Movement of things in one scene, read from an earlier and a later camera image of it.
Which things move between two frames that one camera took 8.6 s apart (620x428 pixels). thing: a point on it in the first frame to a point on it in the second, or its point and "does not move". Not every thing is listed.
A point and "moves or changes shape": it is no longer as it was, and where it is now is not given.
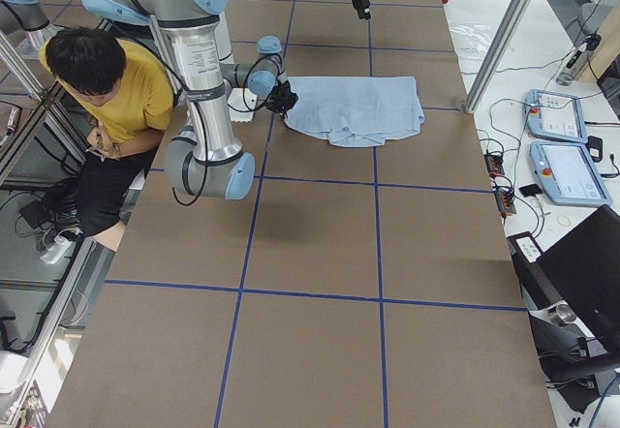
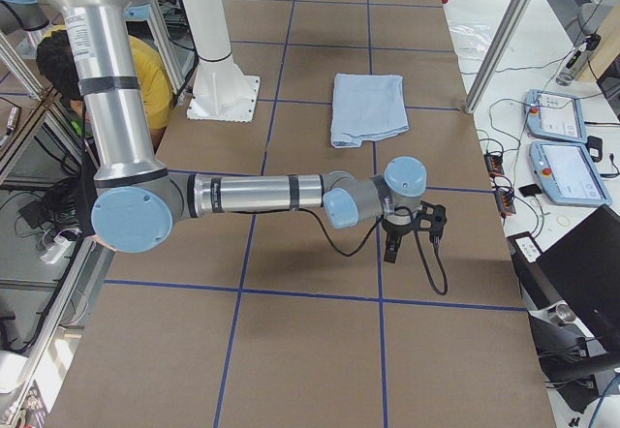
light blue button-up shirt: (356, 110) moves or changes shape
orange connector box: (494, 164) does not move
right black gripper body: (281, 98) to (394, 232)
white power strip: (58, 246) does not move
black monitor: (571, 290) does not move
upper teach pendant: (555, 116) does not move
